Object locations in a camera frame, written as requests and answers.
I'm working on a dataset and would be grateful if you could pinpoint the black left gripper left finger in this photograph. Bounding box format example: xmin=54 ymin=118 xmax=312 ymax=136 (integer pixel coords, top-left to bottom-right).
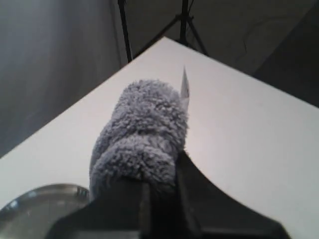
xmin=46 ymin=179 xmax=150 ymax=239

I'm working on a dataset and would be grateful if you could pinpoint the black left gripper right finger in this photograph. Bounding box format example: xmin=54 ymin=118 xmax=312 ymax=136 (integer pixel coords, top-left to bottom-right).
xmin=176 ymin=151 xmax=290 ymax=239

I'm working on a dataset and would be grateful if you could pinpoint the blue-grey fluffy towel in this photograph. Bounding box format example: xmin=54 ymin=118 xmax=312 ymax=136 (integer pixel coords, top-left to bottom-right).
xmin=89 ymin=79 xmax=188 ymax=200

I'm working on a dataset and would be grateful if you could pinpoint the round stainless steel plate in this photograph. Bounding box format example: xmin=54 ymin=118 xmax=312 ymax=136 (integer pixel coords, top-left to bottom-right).
xmin=0 ymin=184 xmax=89 ymax=239

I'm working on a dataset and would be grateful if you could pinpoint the blue-grey backdrop curtain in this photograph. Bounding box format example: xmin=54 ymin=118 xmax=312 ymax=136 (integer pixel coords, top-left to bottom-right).
xmin=0 ymin=0 xmax=319 ymax=155

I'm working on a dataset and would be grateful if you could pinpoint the black tripod stand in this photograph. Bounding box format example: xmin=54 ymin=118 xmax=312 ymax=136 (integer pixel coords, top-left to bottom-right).
xmin=117 ymin=0 xmax=209 ymax=63

